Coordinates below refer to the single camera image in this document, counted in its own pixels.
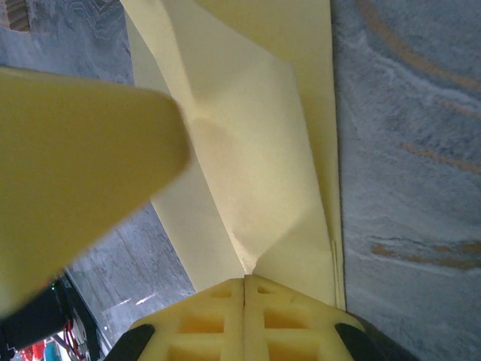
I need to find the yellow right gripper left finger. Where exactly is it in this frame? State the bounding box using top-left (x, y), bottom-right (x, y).
top-left (107, 277), bottom-right (246, 361)

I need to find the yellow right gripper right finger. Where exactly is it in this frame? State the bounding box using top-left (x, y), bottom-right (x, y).
top-left (244, 273), bottom-right (419, 361)

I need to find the yellow square paper sheet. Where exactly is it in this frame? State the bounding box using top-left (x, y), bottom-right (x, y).
top-left (119, 0), bottom-right (347, 313)

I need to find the small wooden block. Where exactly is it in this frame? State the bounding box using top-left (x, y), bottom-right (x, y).
top-left (9, 0), bottom-right (32, 32)

